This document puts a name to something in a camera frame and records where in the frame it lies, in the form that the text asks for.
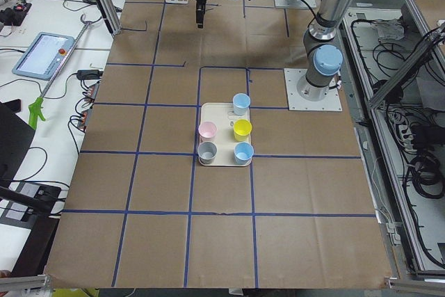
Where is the pink plastic cup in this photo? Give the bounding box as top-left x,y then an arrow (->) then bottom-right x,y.
198,121 -> 218,143

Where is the blue teach pendant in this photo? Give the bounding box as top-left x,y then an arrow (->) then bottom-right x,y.
12,32 -> 74,81

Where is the black power adapter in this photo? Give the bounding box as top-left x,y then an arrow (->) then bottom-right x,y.
76,69 -> 103,81

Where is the green reacher grabber tool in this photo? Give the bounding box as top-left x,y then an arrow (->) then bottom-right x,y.
28,14 -> 94,130

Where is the light blue cup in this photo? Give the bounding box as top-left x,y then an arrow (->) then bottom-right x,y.
234,142 -> 254,166
232,93 -> 251,116

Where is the light blue cup front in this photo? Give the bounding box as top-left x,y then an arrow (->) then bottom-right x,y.
234,142 -> 254,166

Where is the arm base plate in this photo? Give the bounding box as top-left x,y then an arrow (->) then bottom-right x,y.
284,68 -> 342,112
274,0 -> 317,10

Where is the grey plastic cup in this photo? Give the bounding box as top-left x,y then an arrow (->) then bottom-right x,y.
197,141 -> 218,165

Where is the yellow plastic cup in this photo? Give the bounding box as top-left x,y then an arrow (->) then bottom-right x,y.
233,119 -> 252,142

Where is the cream serving tray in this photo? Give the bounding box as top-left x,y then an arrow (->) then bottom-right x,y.
198,103 -> 252,167

